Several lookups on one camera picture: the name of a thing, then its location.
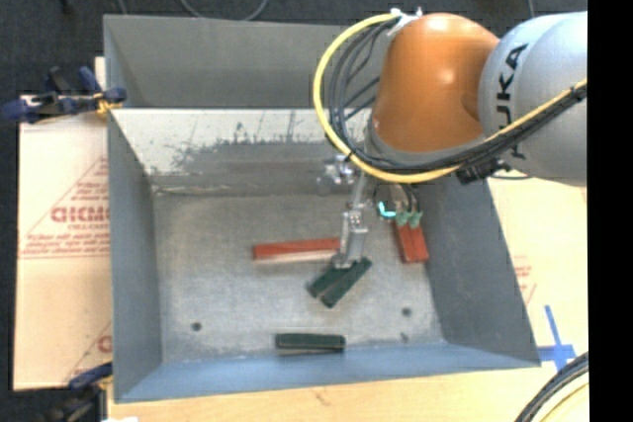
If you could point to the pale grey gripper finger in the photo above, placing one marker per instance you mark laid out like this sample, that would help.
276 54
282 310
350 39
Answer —
343 237
357 244

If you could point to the dark green flat block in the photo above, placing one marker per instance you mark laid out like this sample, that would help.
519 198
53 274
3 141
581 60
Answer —
309 342
336 284

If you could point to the long red-brown flat block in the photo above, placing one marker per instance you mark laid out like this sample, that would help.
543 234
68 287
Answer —
297 249

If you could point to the short red-brown flat block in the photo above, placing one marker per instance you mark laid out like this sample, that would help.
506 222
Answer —
412 243

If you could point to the grey metal bin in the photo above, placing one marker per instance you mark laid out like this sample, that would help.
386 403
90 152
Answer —
222 272

